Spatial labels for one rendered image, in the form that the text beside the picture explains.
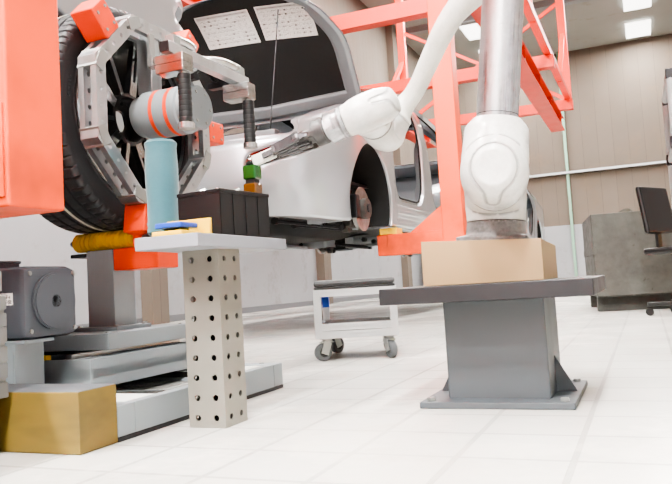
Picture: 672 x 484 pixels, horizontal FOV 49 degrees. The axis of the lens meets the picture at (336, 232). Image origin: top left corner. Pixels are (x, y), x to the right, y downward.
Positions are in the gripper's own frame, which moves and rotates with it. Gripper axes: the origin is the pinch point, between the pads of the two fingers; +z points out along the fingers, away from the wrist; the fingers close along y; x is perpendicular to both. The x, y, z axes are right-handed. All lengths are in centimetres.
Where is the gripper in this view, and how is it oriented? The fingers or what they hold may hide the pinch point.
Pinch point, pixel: (263, 156)
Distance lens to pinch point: 211.5
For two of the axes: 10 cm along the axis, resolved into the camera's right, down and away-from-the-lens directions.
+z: -9.0, 3.5, 2.7
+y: -3.1, -0.5, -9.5
